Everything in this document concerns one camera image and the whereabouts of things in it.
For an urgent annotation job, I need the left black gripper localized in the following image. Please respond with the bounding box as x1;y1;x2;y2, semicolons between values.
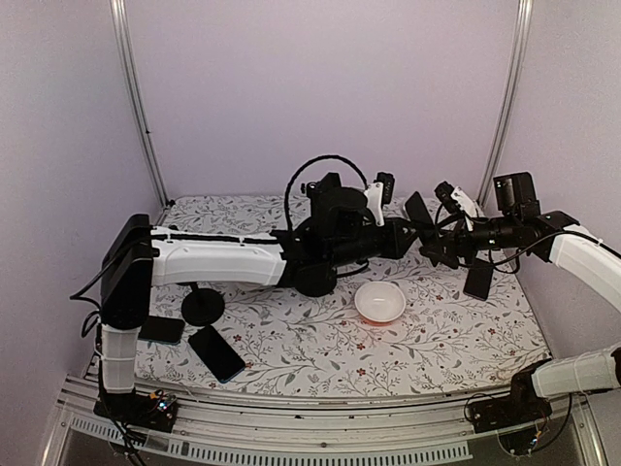
328;216;423;270

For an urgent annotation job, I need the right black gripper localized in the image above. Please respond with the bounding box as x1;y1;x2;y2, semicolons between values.
421;212;520;269

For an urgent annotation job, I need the purple-backed black phone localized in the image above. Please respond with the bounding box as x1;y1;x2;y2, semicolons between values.
463;258;494;301

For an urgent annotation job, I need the tall black phone stand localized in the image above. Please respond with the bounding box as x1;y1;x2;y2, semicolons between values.
294;172;368;297

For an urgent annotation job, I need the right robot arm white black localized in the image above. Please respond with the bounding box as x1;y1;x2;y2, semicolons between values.
405;172;620;308

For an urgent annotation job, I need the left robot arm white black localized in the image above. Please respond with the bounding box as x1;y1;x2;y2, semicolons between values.
100;187;416;421

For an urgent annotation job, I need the black round-base phone stand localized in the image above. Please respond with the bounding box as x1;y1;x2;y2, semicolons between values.
181;283;225;327

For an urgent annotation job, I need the blue-edged black phone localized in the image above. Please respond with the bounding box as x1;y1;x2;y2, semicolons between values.
188;325;245;383

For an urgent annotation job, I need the white bowl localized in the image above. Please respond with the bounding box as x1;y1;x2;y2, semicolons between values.
354;282;407;325

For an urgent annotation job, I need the floral patterned table mat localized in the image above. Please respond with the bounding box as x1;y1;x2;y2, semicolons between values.
92;193;552;399

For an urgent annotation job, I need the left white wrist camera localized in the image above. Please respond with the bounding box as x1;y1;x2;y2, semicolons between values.
364;172;395;227

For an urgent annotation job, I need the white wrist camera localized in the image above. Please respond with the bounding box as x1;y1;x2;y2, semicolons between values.
364;172;395;227
434;182;485;231

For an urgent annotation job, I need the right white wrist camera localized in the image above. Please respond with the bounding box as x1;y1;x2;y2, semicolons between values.
434;182;485;231

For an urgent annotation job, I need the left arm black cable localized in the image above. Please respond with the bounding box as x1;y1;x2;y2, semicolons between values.
284;154;368;229

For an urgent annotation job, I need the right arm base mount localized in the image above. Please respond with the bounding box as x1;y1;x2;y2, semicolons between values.
464;388;552;456

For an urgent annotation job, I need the left aluminium frame post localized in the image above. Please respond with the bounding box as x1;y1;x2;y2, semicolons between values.
110;0;170;208

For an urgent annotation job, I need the aluminium frame post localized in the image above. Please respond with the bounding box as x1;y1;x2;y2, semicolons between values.
110;0;170;208
477;0;534;207

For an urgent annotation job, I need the right aluminium frame post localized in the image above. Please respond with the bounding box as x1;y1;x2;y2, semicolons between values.
477;0;534;207

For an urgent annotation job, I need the front aluminium rail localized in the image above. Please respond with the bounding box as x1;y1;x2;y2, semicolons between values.
41;376;612;465

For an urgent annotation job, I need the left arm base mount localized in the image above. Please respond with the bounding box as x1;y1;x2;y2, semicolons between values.
93;388;179;433

